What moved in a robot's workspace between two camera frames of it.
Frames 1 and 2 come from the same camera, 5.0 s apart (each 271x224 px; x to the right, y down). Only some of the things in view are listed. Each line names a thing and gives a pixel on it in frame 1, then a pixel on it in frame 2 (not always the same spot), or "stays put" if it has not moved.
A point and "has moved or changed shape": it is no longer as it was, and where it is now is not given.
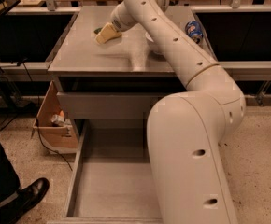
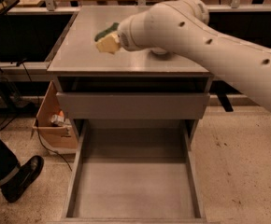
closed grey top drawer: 109,105 stays put
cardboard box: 52,124 stays put
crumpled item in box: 60,119 stays put
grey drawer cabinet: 111,86 stays put
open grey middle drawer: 113,180 stays put
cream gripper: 118,21 -> 125,37
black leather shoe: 29,197 -> 19,182
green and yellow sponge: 98,30 has moved or changed shape
